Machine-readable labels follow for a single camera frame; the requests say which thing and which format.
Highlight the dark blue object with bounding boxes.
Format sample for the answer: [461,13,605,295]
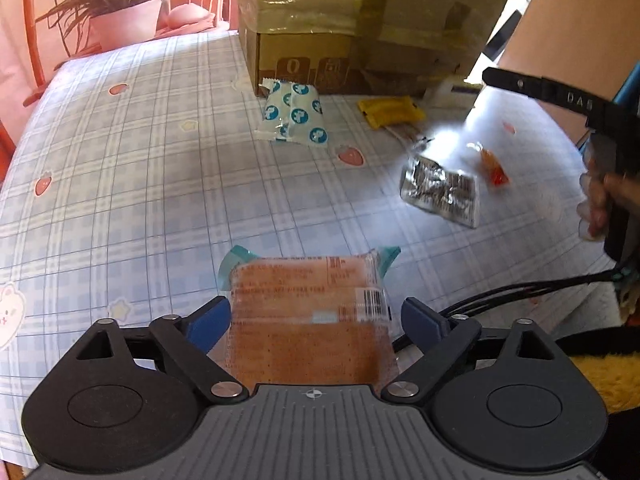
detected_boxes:
[612,60,640,113]

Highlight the yellow snack packet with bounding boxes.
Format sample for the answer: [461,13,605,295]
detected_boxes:
[357,97,426,130]

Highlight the brown cake snack packet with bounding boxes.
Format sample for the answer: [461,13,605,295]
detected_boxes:
[218,245,402,392]

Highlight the cardboard box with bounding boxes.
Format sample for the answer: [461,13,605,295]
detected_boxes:
[236,0,516,98]

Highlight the person's right hand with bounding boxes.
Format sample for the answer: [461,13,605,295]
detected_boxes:
[575,157,620,242]

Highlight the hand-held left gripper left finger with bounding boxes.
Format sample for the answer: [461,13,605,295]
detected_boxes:
[60,296,249,405]

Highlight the plaid tablecloth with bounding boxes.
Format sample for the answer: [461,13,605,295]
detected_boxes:
[0,27,640,467]

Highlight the silver snack packet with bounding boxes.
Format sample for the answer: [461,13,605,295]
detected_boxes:
[399,154,481,230]

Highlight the small orange snack packet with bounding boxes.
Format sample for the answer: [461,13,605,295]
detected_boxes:
[467,142,511,189]

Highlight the brown panel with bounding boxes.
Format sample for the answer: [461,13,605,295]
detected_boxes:
[500,0,640,147]

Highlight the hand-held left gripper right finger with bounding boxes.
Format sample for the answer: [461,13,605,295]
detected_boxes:
[381,297,572,404]

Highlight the yellow plush cloth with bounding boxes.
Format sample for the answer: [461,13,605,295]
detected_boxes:
[570,351,640,413]

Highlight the black cables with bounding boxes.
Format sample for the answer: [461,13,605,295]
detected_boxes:
[392,269,623,352]

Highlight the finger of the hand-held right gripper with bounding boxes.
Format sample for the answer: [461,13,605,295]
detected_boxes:
[482,67,597,117]

